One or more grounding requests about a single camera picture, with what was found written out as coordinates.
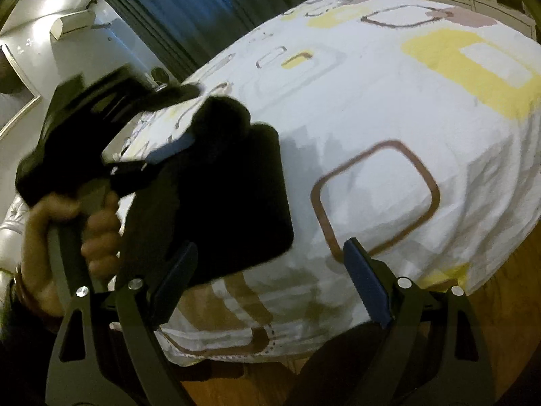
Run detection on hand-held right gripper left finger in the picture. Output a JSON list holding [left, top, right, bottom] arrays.
[[44, 241, 199, 406]]

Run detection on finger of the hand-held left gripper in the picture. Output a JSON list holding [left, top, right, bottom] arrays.
[[109, 163, 170, 197], [101, 129, 199, 169]]

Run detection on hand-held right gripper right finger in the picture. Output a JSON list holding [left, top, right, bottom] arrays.
[[342, 238, 496, 406]]

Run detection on black pants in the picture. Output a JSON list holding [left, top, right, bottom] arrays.
[[118, 95, 295, 287]]

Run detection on person's left forearm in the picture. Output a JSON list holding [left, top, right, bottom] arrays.
[[0, 262, 72, 406]]

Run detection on person's left hand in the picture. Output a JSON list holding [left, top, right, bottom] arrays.
[[17, 191, 125, 319]]

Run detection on cream tufted headboard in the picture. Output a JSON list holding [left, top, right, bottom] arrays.
[[0, 197, 43, 272]]

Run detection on dark blue curtain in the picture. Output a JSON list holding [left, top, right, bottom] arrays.
[[97, 0, 334, 84]]

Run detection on patterned bed sheet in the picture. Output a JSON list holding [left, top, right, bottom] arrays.
[[101, 0, 541, 366]]

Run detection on framed wall picture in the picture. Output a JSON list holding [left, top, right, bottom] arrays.
[[0, 44, 42, 140]]

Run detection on white wall air conditioner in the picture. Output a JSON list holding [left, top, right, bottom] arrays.
[[50, 8, 96, 40]]

